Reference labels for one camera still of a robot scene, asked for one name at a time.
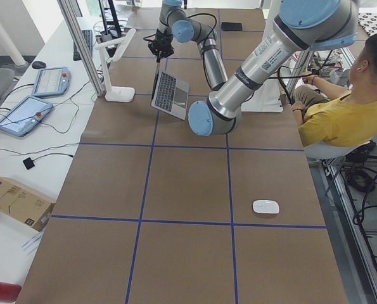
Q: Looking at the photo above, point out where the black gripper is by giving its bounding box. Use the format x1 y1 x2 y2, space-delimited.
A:
147 30 174 58

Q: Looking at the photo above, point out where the grey laptop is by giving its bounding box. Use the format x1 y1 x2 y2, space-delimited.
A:
151 63 189 120

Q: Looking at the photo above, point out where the black mouse pad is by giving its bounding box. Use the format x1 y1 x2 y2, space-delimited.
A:
220 22 243 32

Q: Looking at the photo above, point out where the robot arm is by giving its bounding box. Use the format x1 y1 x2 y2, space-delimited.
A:
144 1 227 91
188 0 360 136

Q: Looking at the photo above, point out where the white desk lamp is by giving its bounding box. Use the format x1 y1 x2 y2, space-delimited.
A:
94 28 137 103

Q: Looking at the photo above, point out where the black computer mouse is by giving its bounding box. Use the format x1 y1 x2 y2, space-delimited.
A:
31 60 46 70

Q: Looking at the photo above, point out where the white computer mouse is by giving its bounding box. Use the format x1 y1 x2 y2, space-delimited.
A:
252 199 280 215

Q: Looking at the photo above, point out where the black keyboard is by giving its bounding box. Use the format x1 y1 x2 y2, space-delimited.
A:
72 29 94 61

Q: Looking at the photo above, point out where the blue teach pendant far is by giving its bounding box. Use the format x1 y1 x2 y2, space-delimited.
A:
32 66 71 98

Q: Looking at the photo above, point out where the blue teach pendant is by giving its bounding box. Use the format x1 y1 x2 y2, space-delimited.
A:
0 96 53 137
32 66 71 98

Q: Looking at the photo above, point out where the blue teach pendant near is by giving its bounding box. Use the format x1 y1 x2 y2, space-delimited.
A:
0 96 53 137

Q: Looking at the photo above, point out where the brown paper table cover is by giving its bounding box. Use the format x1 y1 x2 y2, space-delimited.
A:
18 8 347 303

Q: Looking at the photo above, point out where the small black square device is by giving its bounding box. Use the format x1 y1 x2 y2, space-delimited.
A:
22 157 35 170

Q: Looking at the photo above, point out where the person in yellow shirt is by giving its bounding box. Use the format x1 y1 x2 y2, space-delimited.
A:
292 34 377 147

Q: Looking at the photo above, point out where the cardboard box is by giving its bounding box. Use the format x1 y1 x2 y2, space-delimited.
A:
0 177 56 231

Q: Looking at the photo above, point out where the aluminium frame post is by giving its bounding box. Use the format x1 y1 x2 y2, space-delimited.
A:
57 0 104 97

